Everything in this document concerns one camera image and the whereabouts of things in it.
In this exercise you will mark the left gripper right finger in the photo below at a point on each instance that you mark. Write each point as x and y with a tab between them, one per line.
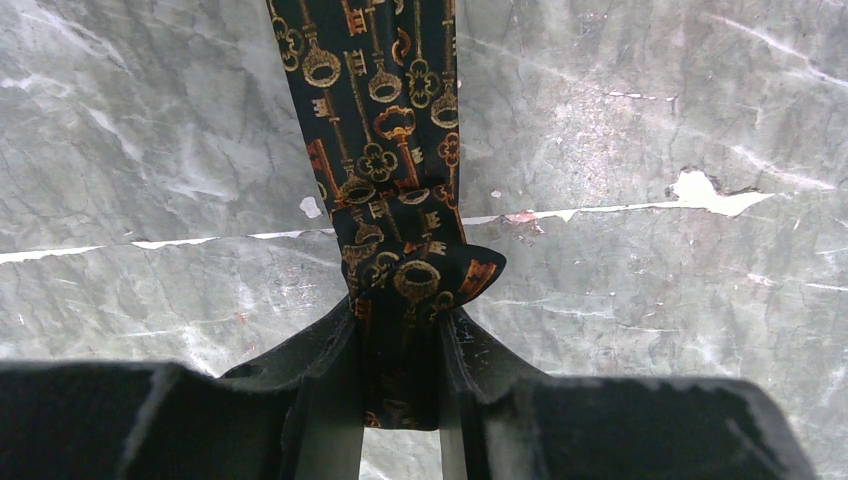
502	418

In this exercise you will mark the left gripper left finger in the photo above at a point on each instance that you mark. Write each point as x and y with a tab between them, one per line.
293	412

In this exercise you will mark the brown patterned necktie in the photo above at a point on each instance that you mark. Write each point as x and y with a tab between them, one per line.
375	89

